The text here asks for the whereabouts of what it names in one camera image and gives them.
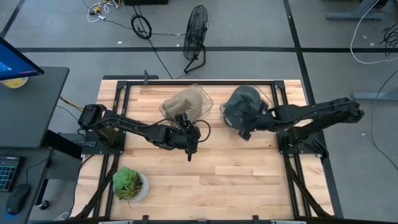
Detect coiled black cable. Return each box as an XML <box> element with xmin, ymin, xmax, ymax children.
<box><xmin>130</xmin><ymin>14</ymin><xmax>153</xmax><ymax>40</ymax></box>

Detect black computer mouse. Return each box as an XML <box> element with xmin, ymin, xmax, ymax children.
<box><xmin>5</xmin><ymin>183</ymin><xmax>32</xmax><ymax>216</ymax></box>

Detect black floor fan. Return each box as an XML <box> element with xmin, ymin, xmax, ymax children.
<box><xmin>182</xmin><ymin>4</ymin><xmax>210</xmax><ymax>75</ymax></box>

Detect clear plastic bin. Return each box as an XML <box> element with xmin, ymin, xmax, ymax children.
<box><xmin>219</xmin><ymin>84</ymin><xmax>275</xmax><ymax>130</ymax></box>
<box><xmin>159</xmin><ymin>83</ymin><xmax>215</xmax><ymax>124</ymax></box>

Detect black backlit keyboard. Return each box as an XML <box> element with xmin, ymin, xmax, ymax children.
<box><xmin>0</xmin><ymin>155</ymin><xmax>26</xmax><ymax>192</ymax></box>

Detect yellow cable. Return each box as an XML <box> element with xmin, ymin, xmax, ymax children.
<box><xmin>58</xmin><ymin>96</ymin><xmax>85</xmax><ymax>112</ymax></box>

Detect yellow bowl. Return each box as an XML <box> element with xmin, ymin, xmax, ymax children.
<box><xmin>1</xmin><ymin>77</ymin><xmax>29</xmax><ymax>90</ymax></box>

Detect green succulent in white pot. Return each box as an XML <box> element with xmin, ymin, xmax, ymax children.
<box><xmin>111</xmin><ymin>166</ymin><xmax>151</xmax><ymax>205</ymax></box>

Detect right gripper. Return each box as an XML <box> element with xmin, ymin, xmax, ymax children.
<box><xmin>238</xmin><ymin>101</ymin><xmax>277</xmax><ymax>141</ymax></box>

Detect white cable bundle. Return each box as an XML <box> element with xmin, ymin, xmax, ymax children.
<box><xmin>82</xmin><ymin>0</ymin><xmax>121</xmax><ymax>24</ymax></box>

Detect thin black floor cable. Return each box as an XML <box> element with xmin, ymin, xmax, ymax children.
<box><xmin>371</xmin><ymin>70</ymin><xmax>398</xmax><ymax>171</ymax></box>

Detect black aluminium table frame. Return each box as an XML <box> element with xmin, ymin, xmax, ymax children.
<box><xmin>74</xmin><ymin>79</ymin><xmax>335</xmax><ymax>220</ymax></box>

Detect black desk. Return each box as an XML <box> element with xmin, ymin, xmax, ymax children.
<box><xmin>0</xmin><ymin>66</ymin><xmax>70</xmax><ymax>149</ymax></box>

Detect computer monitor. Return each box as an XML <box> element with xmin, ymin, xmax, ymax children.
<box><xmin>0</xmin><ymin>37</ymin><xmax>45</xmax><ymax>82</ymax></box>

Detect tangled black cables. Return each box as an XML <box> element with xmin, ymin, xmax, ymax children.
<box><xmin>379</xmin><ymin>21</ymin><xmax>398</xmax><ymax>57</ymax></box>

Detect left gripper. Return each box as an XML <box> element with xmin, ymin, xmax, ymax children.
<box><xmin>172</xmin><ymin>113</ymin><xmax>201</xmax><ymax>162</ymax></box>

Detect grey desk foot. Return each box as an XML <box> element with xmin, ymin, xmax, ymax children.
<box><xmin>325</xmin><ymin>0</ymin><xmax>384</xmax><ymax>21</ymax></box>
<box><xmin>351</xmin><ymin>91</ymin><xmax>398</xmax><ymax>101</ymax></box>

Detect white floor cable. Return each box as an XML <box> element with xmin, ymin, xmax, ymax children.
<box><xmin>349</xmin><ymin>0</ymin><xmax>398</xmax><ymax>65</ymax></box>

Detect long black floor cable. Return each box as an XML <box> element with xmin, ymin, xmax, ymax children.
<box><xmin>132</xmin><ymin>4</ymin><xmax>174</xmax><ymax>80</ymax></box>

